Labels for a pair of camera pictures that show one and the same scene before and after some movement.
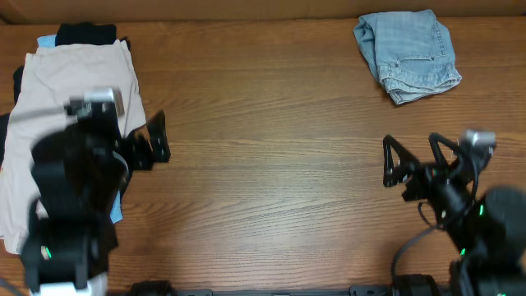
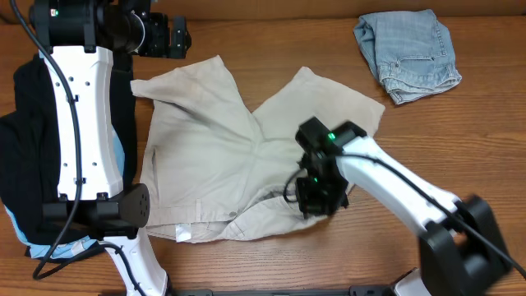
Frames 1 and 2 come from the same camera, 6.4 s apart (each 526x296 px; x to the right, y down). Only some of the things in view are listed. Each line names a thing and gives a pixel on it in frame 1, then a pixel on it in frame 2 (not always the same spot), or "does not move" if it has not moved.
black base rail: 151,288 does not move
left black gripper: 136,147 to 160,48
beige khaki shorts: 48,76 to 213,171
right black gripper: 424,175 to 315,206
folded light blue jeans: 412,52 does not move
